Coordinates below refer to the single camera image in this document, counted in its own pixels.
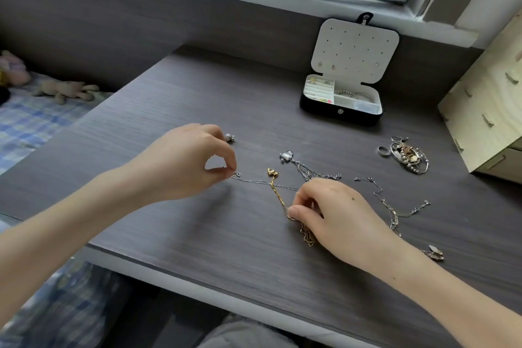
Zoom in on person's left hand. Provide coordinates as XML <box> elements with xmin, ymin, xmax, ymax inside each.
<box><xmin>127</xmin><ymin>123</ymin><xmax>238</xmax><ymax>203</ymax></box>

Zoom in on person's right hand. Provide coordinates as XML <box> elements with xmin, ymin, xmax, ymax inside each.
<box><xmin>287</xmin><ymin>178</ymin><xmax>403</xmax><ymax>276</ymax></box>

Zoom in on gold heart pendant necklace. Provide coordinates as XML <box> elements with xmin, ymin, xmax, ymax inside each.
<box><xmin>267</xmin><ymin>168</ymin><xmax>318</xmax><ymax>247</ymax></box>

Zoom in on thin silver chain necklace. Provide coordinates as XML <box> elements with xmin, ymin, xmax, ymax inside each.
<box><xmin>222</xmin><ymin>172</ymin><xmax>302</xmax><ymax>192</ymax></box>

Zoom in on person's left forearm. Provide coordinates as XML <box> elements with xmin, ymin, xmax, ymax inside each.
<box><xmin>0</xmin><ymin>161</ymin><xmax>164</xmax><ymax>330</ymax></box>

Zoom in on person's right forearm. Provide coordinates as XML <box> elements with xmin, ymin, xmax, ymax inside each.
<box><xmin>367</xmin><ymin>235</ymin><xmax>522</xmax><ymax>348</ymax></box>

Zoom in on pile of mixed jewelry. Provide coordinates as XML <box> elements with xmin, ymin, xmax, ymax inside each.
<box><xmin>389</xmin><ymin>136</ymin><xmax>430</xmax><ymax>175</ymax></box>

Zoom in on small gold and silver earring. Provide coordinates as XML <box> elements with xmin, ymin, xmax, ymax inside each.
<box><xmin>422</xmin><ymin>243</ymin><xmax>445</xmax><ymax>263</ymax></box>

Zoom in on black jewelry box white lining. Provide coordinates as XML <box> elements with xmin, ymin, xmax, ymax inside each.
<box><xmin>299</xmin><ymin>12</ymin><xmax>400</xmax><ymax>128</ymax></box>

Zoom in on beige plush toy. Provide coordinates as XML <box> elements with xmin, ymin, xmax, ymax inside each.
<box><xmin>33</xmin><ymin>80</ymin><xmax>101</xmax><ymax>106</ymax></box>

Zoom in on blue plaid bed sheet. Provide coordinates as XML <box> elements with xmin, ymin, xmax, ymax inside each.
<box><xmin>0</xmin><ymin>70</ymin><xmax>116</xmax><ymax>176</ymax></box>

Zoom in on blue patterned pajama trousers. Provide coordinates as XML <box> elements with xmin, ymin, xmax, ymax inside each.
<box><xmin>0</xmin><ymin>257</ymin><xmax>137</xmax><ymax>348</ymax></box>

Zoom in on light wooden drawer cabinet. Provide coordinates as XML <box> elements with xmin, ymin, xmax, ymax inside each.
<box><xmin>437</xmin><ymin>8</ymin><xmax>522</xmax><ymax>185</ymax></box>

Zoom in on white window sill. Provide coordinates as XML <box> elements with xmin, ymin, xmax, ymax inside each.
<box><xmin>212</xmin><ymin>0</ymin><xmax>479</xmax><ymax>50</ymax></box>

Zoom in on pink plush toy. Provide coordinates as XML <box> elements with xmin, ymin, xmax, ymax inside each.
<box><xmin>0</xmin><ymin>49</ymin><xmax>32</xmax><ymax>88</ymax></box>

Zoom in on silver necklace with clear stone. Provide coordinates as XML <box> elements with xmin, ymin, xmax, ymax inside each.
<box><xmin>279</xmin><ymin>151</ymin><xmax>342</xmax><ymax>182</ymax></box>

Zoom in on silver beaded chain necklace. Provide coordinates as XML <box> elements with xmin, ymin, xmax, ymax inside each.
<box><xmin>354</xmin><ymin>176</ymin><xmax>431</xmax><ymax>237</ymax></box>

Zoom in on silver bracelet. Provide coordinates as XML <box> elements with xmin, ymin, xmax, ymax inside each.
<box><xmin>334</xmin><ymin>89</ymin><xmax>377</xmax><ymax>102</ymax></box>

